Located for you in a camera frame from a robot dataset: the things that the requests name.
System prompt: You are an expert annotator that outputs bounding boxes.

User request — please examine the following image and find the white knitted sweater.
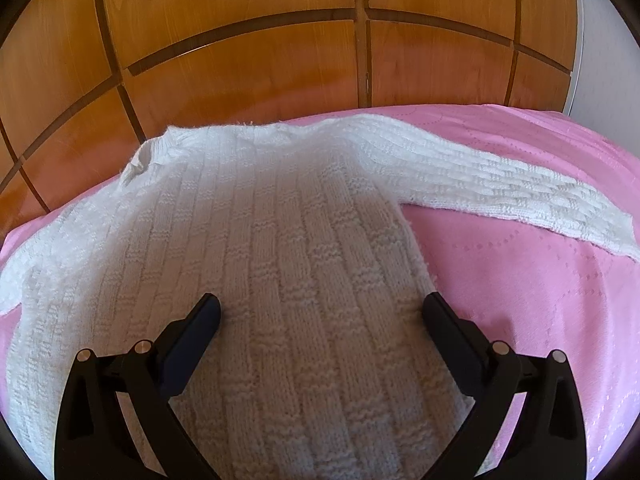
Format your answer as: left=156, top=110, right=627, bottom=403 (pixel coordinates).
left=0, top=112, right=640, bottom=480

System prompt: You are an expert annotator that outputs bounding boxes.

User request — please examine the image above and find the pink bedspread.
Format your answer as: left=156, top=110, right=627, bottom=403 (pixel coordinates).
left=0, top=103, right=640, bottom=480

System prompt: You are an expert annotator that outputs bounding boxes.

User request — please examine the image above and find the wooden headboard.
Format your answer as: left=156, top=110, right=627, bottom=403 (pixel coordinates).
left=1, top=0, right=578, bottom=231

